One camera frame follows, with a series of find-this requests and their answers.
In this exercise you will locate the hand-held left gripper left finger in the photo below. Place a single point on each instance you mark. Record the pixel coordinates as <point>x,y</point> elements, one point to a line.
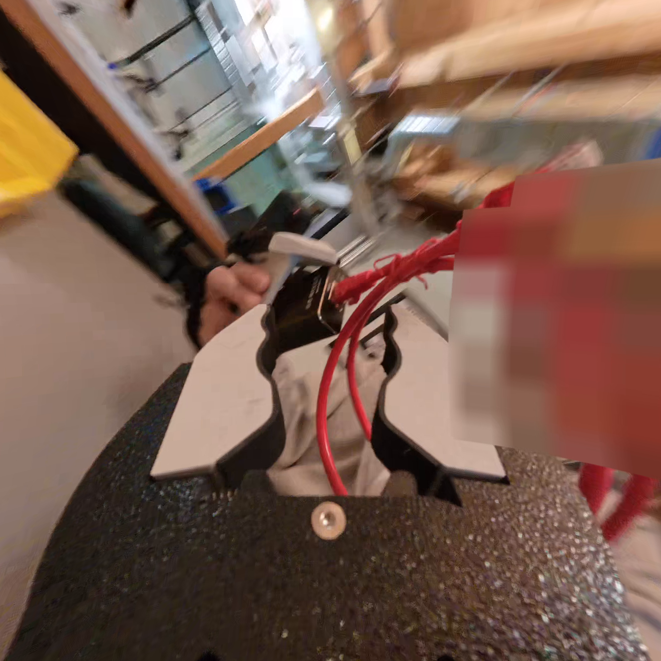
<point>217,408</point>

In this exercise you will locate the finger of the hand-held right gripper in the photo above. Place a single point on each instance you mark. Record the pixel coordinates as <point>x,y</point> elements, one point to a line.
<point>304,248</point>

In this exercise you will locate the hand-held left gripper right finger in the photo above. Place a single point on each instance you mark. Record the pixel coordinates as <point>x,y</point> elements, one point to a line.
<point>423,403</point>

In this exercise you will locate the black ethernet splitter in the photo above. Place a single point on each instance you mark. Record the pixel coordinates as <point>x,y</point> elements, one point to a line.
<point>299,315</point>

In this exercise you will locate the person's right hand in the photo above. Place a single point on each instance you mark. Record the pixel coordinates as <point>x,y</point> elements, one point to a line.
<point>227,289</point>

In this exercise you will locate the beige zip sweatshirt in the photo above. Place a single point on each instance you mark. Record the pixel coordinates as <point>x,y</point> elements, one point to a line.
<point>299,413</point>

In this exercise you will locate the large yellow storage bin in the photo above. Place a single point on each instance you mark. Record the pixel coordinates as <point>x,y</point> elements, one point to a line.
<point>26,155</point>

